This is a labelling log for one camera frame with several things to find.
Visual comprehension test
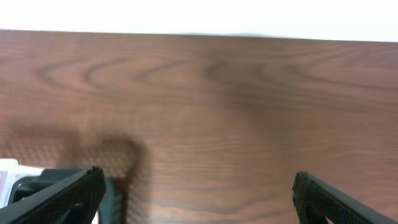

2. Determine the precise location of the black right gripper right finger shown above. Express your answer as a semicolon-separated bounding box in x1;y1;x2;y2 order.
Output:
292;172;397;224

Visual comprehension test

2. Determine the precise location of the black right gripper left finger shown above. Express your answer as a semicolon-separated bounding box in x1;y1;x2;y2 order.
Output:
1;167;106;224

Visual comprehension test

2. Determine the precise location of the black plastic basket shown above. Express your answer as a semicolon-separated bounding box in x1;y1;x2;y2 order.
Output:
7;169;123;223

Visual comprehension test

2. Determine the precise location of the clear plastic basket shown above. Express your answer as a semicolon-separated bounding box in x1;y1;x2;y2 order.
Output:
0;159;44;208

